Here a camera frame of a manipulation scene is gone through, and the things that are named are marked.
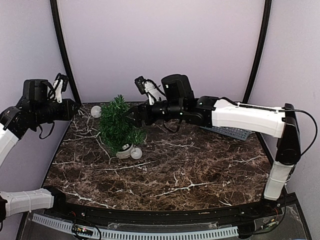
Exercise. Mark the left black frame post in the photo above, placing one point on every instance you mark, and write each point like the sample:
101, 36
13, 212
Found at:
63, 49

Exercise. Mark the blue plastic basket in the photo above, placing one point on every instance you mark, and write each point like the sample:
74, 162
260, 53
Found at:
236, 133

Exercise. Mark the black frame post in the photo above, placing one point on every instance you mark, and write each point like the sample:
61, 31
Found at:
259, 50
63, 49

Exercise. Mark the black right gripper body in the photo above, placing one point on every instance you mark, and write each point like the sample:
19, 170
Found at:
149, 116

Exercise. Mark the right black frame post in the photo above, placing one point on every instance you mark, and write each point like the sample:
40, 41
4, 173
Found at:
259, 50

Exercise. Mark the black front rail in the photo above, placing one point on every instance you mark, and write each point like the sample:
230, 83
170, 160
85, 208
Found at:
104, 216

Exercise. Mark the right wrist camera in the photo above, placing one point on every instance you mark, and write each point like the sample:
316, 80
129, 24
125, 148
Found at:
149, 88

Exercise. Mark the perforated cable duct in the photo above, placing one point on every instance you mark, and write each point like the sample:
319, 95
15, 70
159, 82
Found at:
123, 231

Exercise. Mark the small green christmas tree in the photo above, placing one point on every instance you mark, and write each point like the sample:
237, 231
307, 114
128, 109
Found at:
115, 130

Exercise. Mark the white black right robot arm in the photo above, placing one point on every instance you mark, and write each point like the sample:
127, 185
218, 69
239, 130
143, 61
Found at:
176, 101

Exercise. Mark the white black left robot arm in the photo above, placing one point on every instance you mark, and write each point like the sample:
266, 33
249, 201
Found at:
41, 103

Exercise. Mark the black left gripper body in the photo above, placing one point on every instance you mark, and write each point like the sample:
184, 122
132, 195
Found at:
64, 114

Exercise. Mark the white tree pot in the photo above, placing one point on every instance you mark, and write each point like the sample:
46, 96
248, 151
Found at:
125, 152

